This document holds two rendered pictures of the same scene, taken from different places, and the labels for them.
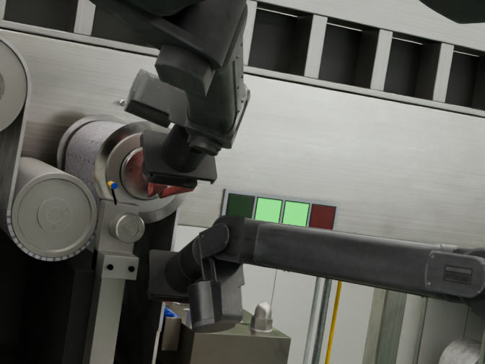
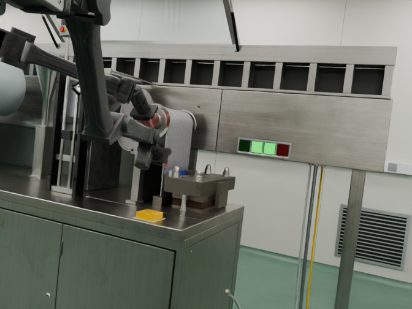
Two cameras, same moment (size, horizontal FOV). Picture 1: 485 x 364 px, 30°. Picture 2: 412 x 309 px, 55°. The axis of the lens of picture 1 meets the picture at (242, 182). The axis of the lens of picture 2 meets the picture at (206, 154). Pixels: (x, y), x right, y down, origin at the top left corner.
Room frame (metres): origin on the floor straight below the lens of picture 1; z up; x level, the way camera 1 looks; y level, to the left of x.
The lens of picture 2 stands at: (0.34, -1.24, 1.22)
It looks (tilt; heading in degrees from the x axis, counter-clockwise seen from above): 3 degrees down; 47
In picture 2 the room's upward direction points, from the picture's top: 6 degrees clockwise
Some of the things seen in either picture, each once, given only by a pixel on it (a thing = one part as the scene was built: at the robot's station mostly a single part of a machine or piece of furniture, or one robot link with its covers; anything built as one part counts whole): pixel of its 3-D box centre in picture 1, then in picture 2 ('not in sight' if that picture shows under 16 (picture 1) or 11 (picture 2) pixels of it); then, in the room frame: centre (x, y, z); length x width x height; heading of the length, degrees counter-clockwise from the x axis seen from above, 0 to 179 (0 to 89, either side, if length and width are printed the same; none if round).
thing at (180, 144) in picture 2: (145, 256); (177, 155); (1.44, 0.13, 1.11); 0.23 x 0.01 x 0.18; 24
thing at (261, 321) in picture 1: (262, 315); (198, 175); (1.40, -0.06, 1.05); 0.04 x 0.04 x 0.04
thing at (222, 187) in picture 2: not in sight; (222, 194); (1.57, -0.04, 0.96); 0.10 x 0.03 x 0.11; 24
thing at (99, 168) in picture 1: (143, 172); (154, 121); (1.30, 0.14, 1.25); 0.15 x 0.01 x 0.15; 114
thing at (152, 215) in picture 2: not in sight; (149, 214); (1.15, -0.10, 0.91); 0.07 x 0.07 x 0.02; 24
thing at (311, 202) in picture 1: (281, 213); (263, 148); (1.76, -0.08, 1.18); 0.25 x 0.01 x 0.07; 114
